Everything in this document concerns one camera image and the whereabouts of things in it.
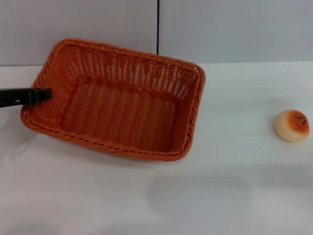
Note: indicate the orange woven plastic basket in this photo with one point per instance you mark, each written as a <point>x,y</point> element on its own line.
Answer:
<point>117,115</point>

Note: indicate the round toy bread bun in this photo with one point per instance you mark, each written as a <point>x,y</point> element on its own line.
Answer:
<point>289,127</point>

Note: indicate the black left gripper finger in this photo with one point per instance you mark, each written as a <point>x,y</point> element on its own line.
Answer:
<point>27,96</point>

